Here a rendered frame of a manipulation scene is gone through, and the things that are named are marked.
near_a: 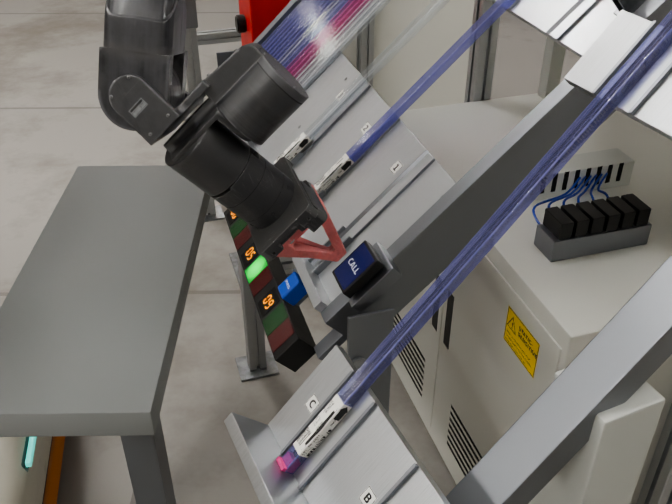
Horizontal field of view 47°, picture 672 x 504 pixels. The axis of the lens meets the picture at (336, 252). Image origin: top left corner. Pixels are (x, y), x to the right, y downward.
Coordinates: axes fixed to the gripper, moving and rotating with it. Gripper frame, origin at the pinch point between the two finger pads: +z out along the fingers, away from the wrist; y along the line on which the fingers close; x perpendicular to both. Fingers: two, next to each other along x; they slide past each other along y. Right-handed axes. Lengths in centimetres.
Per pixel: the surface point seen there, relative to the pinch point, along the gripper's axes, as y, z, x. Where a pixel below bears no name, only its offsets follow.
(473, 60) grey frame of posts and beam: 74, 42, -29
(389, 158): 16.2, 7.2, -8.9
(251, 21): 101, 13, -2
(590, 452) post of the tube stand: -28.1, 10.1, -7.1
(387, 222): 7.5, 7.3, -4.4
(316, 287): 5.5, 5.6, 6.1
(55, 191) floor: 173, 28, 87
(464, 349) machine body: 27, 52, 7
